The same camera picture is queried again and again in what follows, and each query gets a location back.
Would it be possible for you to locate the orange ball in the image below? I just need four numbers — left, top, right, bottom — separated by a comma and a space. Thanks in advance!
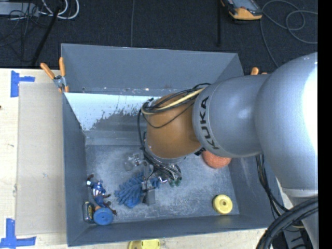
202, 150, 232, 169

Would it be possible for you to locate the blue and red toy figure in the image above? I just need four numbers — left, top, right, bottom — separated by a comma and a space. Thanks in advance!
86, 174, 118, 216

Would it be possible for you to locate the yellow round disc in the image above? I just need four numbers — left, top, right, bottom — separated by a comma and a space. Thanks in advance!
128, 239, 161, 249
212, 194, 233, 215

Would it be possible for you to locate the blue fuzzy cloth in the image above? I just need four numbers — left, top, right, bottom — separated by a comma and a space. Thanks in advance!
114, 171, 162, 209

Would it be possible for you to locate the grey metal bin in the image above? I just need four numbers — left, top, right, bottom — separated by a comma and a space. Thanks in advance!
60, 43, 284, 247

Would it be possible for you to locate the pale flat board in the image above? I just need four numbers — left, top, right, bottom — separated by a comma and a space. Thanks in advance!
15, 81, 68, 236

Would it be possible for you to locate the clear glass thing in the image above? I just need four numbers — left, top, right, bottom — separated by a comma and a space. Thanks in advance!
123, 151, 144, 172

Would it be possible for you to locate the blue round disc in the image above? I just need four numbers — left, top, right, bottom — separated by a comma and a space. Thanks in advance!
93, 207, 114, 226

